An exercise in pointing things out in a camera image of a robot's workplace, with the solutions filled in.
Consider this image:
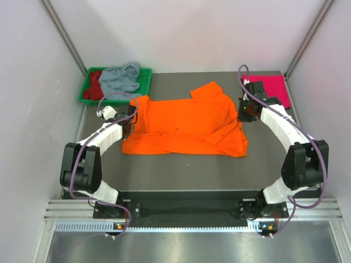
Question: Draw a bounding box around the aluminium corner post left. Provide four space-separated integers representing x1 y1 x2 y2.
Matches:
39 0 87 76

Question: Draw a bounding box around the slotted cable duct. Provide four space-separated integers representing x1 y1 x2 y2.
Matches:
55 221 274 233

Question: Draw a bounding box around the orange t shirt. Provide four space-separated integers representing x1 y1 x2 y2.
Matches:
122 82 248 158

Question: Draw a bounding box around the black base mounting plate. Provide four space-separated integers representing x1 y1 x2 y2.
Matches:
92 190 288 221

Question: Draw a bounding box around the dark red t shirt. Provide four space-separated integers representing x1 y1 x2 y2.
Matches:
82 70 104 101

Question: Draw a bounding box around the folded pink t shirt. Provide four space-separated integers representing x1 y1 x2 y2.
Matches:
241 75 291 109

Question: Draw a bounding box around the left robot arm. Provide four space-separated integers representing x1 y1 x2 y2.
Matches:
60 104 138 219

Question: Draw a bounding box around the aluminium corner post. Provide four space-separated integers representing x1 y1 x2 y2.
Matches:
284 0 336 79
39 0 87 76

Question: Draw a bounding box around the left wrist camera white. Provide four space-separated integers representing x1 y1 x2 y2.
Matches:
97 106 117 121

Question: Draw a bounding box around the aluminium corner post right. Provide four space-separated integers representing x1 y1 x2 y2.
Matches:
284 0 336 79

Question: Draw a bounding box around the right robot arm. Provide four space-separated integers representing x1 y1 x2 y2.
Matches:
237 79 329 217

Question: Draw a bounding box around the aluminium front rail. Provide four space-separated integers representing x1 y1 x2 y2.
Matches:
44 198 342 221

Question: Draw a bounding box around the green plastic bin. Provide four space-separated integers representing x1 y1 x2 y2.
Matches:
78 67 152 106

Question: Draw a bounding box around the grey-blue t shirt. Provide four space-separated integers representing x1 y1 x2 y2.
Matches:
99 62 140 95

